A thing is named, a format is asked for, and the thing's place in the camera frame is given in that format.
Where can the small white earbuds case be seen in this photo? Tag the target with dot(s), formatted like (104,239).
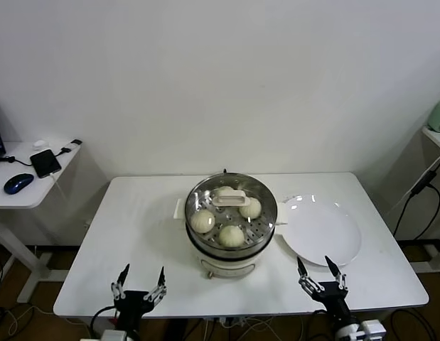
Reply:
(38,144)

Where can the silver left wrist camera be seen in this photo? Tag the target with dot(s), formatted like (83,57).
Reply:
(113,335)

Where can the white oval plate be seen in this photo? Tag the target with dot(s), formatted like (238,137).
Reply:
(319,231)

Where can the white electric cooker base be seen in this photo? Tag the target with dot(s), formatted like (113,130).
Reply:
(226,266)

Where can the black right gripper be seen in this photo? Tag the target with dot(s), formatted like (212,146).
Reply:
(335,302)

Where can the white side desk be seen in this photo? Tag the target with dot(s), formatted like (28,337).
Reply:
(24,199)

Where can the perforated steel steamer basket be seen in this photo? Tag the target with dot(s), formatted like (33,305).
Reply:
(269,231)

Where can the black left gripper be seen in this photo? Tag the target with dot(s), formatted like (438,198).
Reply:
(132,305)

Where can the blue computer mouse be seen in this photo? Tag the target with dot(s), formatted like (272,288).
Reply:
(17,183)

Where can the white steamed baozi bun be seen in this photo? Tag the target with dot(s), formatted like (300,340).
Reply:
(251,209)
(202,220)
(225,191)
(231,237)

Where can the white shelf board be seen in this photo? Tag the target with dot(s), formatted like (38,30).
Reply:
(438,136)

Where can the white power strip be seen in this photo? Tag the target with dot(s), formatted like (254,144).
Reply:
(234,321)

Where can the round glass pot lid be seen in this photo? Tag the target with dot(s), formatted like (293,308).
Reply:
(226,199)

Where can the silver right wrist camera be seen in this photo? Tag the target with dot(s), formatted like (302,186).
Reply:
(374,328)

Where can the black smartphone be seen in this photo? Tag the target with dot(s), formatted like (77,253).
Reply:
(45,163)

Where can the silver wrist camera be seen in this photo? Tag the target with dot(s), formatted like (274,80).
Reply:
(113,335)
(374,328)

